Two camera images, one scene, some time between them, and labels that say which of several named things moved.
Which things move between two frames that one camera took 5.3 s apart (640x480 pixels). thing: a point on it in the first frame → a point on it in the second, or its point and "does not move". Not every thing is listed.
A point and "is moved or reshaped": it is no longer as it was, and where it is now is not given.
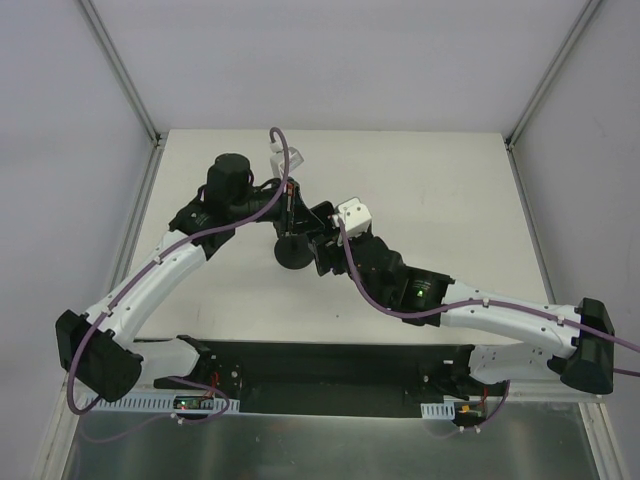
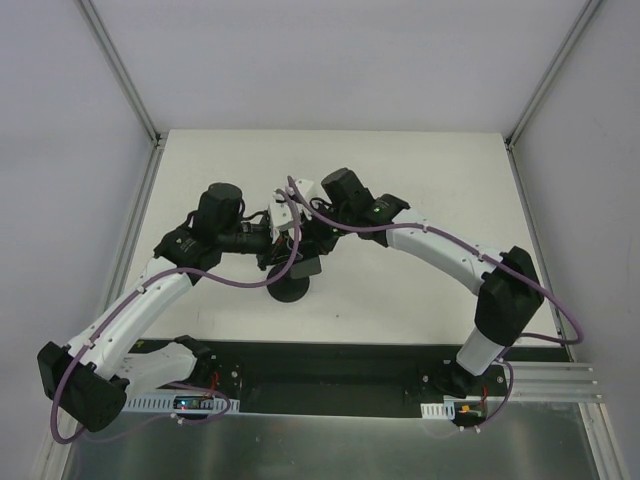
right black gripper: (324, 254) → (316, 238)
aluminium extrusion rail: (547, 391) does not move
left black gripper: (290, 210) → (265, 245)
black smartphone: (291, 209) is moved or reshaped
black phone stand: (293, 251) is moved or reshaped
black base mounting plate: (334, 379) does not move
